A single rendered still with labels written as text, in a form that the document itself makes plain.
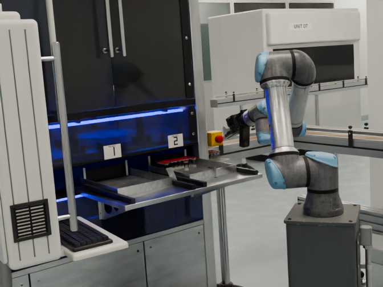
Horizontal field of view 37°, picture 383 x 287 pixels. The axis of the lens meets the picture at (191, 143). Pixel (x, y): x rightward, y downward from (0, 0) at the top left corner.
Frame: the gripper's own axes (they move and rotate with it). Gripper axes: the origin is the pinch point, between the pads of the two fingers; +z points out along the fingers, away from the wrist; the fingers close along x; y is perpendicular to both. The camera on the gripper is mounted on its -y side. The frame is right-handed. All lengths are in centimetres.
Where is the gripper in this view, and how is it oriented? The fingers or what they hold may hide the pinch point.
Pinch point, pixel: (225, 138)
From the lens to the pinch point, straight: 278.3
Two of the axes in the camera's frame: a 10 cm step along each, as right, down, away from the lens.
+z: -5.1, 3.5, 7.9
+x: -8.0, 1.4, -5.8
